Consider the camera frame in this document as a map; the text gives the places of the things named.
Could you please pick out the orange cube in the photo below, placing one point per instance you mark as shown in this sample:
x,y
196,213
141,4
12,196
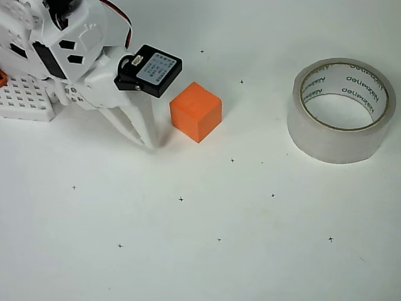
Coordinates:
x,y
194,106

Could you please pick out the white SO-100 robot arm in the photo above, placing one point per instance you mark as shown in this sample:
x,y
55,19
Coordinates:
x,y
18,28

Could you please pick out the clear packing tape roll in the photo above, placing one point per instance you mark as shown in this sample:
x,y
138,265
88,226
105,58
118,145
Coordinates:
x,y
313,141

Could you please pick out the orange table clamp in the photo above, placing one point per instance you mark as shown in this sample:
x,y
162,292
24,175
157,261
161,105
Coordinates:
x,y
2,78

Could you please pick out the white perforated base plate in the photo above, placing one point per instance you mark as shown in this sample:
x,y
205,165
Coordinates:
x,y
25,95

